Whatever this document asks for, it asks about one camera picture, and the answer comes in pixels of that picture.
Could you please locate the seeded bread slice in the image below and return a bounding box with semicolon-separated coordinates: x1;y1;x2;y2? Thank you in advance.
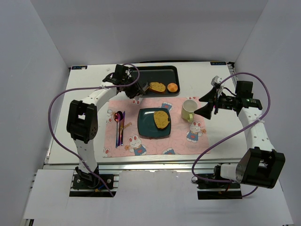
149;82;166;94
153;111;170;129

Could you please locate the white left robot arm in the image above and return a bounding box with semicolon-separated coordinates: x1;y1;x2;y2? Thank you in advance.
67;64;145;174

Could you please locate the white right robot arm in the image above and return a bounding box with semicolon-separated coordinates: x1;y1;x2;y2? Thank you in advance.
194;76;285;189

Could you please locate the green and white mug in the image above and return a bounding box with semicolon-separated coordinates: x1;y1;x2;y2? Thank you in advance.
181;99;198;122

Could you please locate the pink bunny placemat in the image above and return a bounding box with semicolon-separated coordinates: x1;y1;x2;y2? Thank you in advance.
103;97;209;158

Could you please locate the iridescent fork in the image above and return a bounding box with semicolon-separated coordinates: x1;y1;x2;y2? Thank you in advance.
118;118;122;146

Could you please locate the plain golden round bun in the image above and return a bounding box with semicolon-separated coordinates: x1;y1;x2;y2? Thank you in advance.
167;83;178;93

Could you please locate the iridescent purple spoon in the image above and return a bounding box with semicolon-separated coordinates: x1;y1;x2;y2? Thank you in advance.
114;111;124;148

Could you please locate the black baking tray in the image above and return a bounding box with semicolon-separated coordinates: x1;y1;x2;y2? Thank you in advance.
137;65;180;98

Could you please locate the iridescent purple knife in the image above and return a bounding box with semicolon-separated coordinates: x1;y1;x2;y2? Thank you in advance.
119;111;125;145

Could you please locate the dark teal square plate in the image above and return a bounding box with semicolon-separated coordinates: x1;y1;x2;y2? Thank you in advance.
137;107;171;138

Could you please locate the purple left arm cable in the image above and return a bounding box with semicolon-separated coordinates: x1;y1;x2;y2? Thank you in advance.
48;63;140;197

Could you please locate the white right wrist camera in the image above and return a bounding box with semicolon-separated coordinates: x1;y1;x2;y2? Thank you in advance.
211;76;222;86

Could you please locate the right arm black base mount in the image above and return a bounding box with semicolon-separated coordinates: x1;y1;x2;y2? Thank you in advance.
191;176;242;200

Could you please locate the aluminium front table rail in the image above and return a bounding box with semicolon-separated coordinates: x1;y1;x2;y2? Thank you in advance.
42;158;240;175

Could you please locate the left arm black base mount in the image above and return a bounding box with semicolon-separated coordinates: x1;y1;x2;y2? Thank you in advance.
69;167;118;198

